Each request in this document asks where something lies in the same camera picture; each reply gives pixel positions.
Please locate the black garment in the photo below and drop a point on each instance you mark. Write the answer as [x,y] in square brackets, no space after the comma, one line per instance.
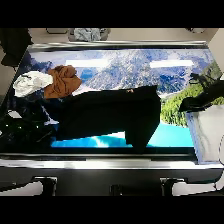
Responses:
[110,115]

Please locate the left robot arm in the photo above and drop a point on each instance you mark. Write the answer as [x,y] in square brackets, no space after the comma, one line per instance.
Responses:
[20,131]

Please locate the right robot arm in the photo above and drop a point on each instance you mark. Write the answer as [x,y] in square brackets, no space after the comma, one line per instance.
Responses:
[208,96]

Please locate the brown garment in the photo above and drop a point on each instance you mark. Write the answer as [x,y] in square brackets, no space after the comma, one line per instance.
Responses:
[63,81]

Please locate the grey garment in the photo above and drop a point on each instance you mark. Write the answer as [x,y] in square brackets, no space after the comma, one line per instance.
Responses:
[86,34]

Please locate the white garment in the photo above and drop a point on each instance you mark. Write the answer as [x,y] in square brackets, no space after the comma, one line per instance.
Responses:
[30,83]

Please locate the silver frame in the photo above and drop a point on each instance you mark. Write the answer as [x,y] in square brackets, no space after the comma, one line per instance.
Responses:
[100,164]

